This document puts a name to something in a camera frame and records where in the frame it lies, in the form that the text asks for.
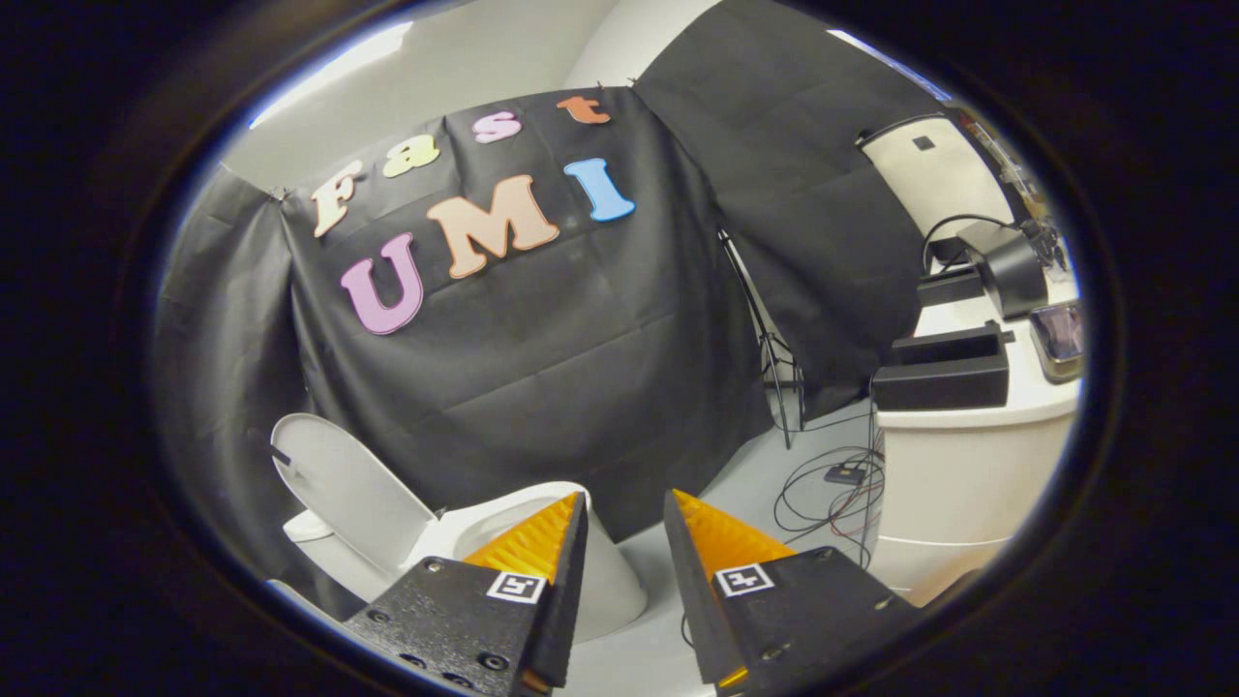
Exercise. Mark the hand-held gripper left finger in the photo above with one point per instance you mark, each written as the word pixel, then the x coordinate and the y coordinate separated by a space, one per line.
pixel 566 581

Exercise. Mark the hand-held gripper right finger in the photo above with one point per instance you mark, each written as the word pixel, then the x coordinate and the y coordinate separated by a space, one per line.
pixel 689 590

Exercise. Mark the black lid pull tab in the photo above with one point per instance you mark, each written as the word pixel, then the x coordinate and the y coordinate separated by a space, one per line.
pixel 280 455

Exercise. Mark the white toilet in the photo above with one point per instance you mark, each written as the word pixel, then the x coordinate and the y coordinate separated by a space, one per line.
pixel 619 581

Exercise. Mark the small dark blue device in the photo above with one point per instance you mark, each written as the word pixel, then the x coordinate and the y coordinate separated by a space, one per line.
pixel 844 474

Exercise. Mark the black backdrop cloth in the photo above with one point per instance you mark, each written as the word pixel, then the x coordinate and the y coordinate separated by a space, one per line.
pixel 581 319

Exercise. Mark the black light stand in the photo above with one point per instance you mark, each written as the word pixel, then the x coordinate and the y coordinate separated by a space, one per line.
pixel 770 339

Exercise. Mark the white round table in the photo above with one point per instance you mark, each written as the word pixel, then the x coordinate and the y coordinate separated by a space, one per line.
pixel 958 474

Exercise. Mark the black flat box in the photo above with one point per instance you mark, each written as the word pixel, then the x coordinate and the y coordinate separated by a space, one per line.
pixel 953 344
pixel 944 385
pixel 951 287

